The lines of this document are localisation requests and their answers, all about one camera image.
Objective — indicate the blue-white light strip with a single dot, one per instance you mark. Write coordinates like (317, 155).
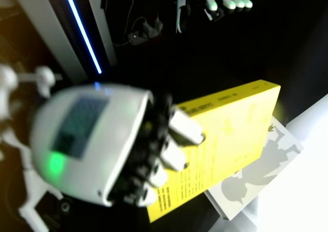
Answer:
(82, 29)

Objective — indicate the black power strip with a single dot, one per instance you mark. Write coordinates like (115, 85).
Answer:
(146, 31)

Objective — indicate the white book with grey print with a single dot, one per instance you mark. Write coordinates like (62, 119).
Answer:
(276, 152)

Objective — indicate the black table cloth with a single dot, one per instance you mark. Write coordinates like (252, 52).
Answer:
(230, 50)

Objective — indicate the white column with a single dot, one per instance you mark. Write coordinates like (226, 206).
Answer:
(51, 24)

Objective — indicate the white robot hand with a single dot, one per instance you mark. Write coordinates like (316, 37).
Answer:
(228, 2)
(89, 139)

